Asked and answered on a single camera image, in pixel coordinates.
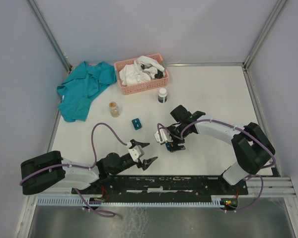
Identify clear vitamin pill bottle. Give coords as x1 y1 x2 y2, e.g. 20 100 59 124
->
109 102 120 118

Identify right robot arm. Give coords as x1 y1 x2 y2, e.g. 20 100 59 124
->
154 105 276 194

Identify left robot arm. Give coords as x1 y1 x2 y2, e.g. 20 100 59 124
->
20 139 158 195

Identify white cap pill bottle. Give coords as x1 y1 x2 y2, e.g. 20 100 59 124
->
158 88 167 103

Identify black item in basket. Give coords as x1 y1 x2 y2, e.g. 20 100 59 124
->
150 70 165 79

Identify white cloth in basket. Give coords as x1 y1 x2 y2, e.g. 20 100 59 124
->
119 56 166 86

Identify teal shirt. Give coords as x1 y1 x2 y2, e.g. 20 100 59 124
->
57 61 117 122

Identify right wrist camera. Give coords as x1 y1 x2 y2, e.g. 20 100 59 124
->
154 129 172 144

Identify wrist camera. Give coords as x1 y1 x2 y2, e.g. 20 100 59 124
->
154 129 172 144
128 145 144 162

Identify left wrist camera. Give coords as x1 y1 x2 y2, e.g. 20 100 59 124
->
128 145 144 162

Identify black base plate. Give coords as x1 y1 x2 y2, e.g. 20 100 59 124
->
79 175 248 202

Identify white cable duct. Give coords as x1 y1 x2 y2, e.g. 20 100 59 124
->
37 196 224 208

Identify aluminium frame post left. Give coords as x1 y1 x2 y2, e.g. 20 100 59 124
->
26 0 72 73

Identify aluminium frame post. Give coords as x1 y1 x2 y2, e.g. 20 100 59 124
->
26 0 72 73
243 0 289 70

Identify aluminium frame post right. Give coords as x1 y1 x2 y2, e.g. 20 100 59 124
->
243 0 289 70

